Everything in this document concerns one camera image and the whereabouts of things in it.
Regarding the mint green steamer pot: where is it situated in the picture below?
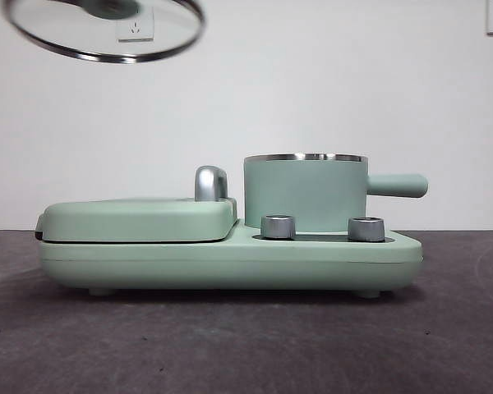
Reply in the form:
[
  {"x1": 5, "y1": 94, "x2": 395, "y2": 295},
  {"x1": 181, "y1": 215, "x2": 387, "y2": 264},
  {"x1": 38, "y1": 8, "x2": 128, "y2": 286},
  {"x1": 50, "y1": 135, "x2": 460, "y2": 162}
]
[{"x1": 242, "y1": 152, "x2": 430, "y2": 231}]

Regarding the silver control knob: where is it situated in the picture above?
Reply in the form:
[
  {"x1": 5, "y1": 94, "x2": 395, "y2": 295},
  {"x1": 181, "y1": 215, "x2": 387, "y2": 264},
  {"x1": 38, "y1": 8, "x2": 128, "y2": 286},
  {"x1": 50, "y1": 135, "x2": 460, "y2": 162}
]
[
  {"x1": 260, "y1": 213, "x2": 297, "y2": 241},
  {"x1": 347, "y1": 215, "x2": 385, "y2": 243}
]

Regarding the mint green breakfast machine base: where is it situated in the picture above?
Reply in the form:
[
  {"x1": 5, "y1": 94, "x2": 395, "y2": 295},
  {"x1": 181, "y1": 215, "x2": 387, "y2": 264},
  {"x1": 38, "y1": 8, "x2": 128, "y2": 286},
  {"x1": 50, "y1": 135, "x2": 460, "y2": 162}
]
[{"x1": 39, "y1": 218, "x2": 425, "y2": 299}]

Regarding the glass lid with mint knob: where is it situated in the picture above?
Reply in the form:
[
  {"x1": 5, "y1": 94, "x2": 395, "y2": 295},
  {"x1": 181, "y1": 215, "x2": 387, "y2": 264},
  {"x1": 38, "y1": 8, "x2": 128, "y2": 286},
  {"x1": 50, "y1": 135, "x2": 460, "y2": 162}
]
[{"x1": 2, "y1": 0, "x2": 207, "y2": 64}]

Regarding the mint green grill cover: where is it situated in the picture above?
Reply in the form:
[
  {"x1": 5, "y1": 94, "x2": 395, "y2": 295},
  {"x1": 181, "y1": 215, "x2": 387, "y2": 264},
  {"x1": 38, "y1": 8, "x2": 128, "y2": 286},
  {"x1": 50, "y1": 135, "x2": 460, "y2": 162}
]
[{"x1": 35, "y1": 196, "x2": 239, "y2": 245}]

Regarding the silver grill cover handle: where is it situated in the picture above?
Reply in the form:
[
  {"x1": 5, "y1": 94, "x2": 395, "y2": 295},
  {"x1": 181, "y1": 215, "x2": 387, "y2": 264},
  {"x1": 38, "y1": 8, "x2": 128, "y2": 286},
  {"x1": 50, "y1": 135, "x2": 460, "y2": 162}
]
[{"x1": 193, "y1": 165, "x2": 230, "y2": 204}]

